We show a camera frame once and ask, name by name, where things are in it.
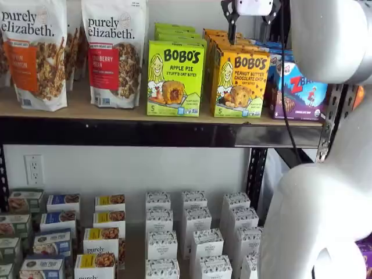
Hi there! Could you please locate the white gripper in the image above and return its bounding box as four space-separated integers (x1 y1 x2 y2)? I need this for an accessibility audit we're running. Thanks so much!
220 0 282 46

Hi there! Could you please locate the orange Bobo's oat bites box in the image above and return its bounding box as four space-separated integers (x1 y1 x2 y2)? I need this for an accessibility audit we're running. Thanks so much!
214 46 270 119
205 35 248 101
209 40 254 107
202 28 242 96

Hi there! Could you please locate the blue purple Zbar box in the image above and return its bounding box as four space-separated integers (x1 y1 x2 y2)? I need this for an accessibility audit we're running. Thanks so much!
267 59 329 121
254 39 287 51
269 49 294 63

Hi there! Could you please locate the green Bobo's apple pie box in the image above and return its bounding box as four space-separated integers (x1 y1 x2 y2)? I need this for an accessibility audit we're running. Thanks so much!
156 34 208 43
146 40 208 117
155 28 202 38
153 22 196 32

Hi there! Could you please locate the orange dog print box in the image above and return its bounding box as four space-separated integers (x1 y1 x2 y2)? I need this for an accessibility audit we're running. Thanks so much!
353 85 366 111

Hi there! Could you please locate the wooden metal-framed shelf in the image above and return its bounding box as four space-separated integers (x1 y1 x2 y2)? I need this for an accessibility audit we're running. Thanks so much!
0 83 358 227

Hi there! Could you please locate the white floral pantry box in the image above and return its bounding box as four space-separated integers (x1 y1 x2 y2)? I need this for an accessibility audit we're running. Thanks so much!
223 192 251 212
228 206 260 232
198 255 233 279
146 231 178 261
189 228 224 259
183 206 212 233
240 253 260 279
145 208 174 233
145 258 181 279
145 191 172 210
181 190 208 209
235 226 263 258

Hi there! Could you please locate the particle board shelf panel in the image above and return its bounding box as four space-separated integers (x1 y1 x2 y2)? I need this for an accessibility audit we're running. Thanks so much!
0 185 262 279
0 78 323 126

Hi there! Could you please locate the yellow label granola box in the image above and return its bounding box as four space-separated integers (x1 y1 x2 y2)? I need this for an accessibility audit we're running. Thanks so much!
94 194 126 213
92 210 127 231
83 227 126 270
74 253 117 279

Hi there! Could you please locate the purple snack box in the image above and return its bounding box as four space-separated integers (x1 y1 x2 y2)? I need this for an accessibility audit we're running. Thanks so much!
356 238 372 279

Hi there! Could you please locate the blue label granola box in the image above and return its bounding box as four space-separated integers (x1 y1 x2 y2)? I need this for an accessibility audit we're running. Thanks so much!
46 194 81 214
40 210 77 233
19 255 66 279
32 228 73 258

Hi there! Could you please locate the green label granola box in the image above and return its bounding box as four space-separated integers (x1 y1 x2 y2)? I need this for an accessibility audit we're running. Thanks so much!
0 263 15 279
0 213 33 239
8 188 44 214
0 237 23 264

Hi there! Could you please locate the cranberry pecan granola bag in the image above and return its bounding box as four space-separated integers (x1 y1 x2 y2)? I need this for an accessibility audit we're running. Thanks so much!
81 0 148 109

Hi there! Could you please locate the purely elizabeth granola bag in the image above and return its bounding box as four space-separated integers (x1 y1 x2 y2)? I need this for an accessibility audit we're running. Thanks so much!
0 28 13 88
64 23 88 90

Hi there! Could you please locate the pumpkin cinnamon granola bag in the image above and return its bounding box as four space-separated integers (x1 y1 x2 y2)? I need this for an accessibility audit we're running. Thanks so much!
0 0 68 112

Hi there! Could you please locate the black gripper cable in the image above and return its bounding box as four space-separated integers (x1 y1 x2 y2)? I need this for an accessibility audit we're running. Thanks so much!
279 0 300 151

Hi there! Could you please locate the white wall outlet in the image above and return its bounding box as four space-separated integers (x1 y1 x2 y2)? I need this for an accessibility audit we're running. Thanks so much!
24 154 44 187

